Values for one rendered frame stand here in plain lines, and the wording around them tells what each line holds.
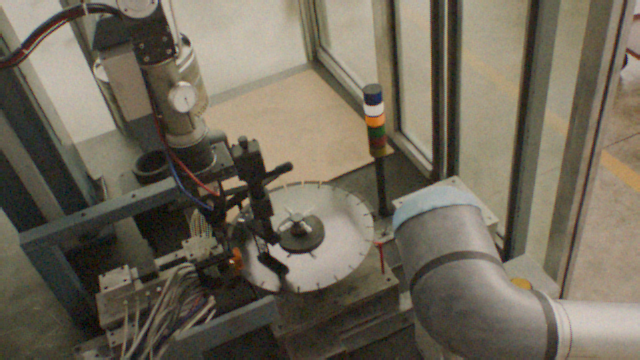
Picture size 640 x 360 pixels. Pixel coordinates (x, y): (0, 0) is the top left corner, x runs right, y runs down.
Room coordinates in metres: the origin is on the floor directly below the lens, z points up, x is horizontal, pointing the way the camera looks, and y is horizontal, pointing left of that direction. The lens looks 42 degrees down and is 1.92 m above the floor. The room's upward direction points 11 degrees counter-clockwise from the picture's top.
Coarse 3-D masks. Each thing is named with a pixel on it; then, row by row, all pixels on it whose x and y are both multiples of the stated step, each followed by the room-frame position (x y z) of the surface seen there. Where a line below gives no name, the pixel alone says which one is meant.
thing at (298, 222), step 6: (288, 210) 0.96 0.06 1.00; (312, 210) 0.94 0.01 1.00; (294, 216) 0.93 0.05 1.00; (300, 216) 0.93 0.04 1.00; (306, 216) 0.93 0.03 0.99; (288, 222) 0.92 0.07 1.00; (294, 222) 0.92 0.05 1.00; (300, 222) 0.91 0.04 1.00; (282, 228) 0.91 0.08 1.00; (294, 228) 0.92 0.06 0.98; (300, 228) 0.92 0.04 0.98; (306, 228) 0.89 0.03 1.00
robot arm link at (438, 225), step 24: (432, 192) 0.54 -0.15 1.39; (456, 192) 0.53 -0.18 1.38; (408, 216) 0.52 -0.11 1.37; (432, 216) 0.50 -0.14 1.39; (456, 216) 0.49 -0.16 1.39; (480, 216) 0.50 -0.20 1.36; (408, 240) 0.49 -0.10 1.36; (432, 240) 0.46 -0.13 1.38; (456, 240) 0.45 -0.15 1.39; (480, 240) 0.45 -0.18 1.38; (408, 264) 0.46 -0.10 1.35; (432, 264) 0.43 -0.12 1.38; (408, 288) 0.44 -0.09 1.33
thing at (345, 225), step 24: (288, 192) 1.07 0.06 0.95; (312, 192) 1.06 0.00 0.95; (336, 192) 1.04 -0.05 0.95; (240, 216) 1.02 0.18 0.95; (288, 216) 0.99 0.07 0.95; (336, 216) 0.96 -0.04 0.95; (360, 216) 0.94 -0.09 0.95; (240, 240) 0.94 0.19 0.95; (336, 240) 0.89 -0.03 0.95; (360, 240) 0.87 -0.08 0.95; (264, 264) 0.86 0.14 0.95; (288, 264) 0.85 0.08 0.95; (312, 264) 0.83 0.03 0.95; (336, 264) 0.82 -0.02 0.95; (264, 288) 0.79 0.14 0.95; (288, 288) 0.78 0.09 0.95; (312, 288) 0.77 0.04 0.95
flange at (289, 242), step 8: (312, 216) 0.97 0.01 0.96; (280, 224) 0.96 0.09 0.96; (312, 224) 0.94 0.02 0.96; (320, 224) 0.93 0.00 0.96; (280, 232) 0.93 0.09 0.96; (288, 232) 0.93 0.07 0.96; (296, 232) 0.91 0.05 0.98; (304, 232) 0.91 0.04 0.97; (312, 232) 0.91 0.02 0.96; (320, 232) 0.91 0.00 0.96; (288, 240) 0.90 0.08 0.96; (296, 240) 0.90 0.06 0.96; (304, 240) 0.90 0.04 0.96; (312, 240) 0.89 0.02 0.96; (320, 240) 0.89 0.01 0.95; (288, 248) 0.88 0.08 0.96; (296, 248) 0.88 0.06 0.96; (304, 248) 0.87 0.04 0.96
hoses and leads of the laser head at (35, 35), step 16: (64, 16) 0.88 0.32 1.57; (80, 16) 0.89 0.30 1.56; (32, 32) 0.88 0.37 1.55; (48, 32) 0.87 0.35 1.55; (176, 32) 0.86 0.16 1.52; (32, 48) 0.86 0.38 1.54; (0, 64) 0.85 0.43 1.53; (16, 64) 0.85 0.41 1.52; (144, 80) 0.90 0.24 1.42; (160, 112) 0.90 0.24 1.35; (160, 128) 0.90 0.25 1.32; (176, 160) 0.85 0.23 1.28; (176, 176) 0.84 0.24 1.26; (192, 176) 0.82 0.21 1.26; (208, 208) 0.82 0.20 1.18
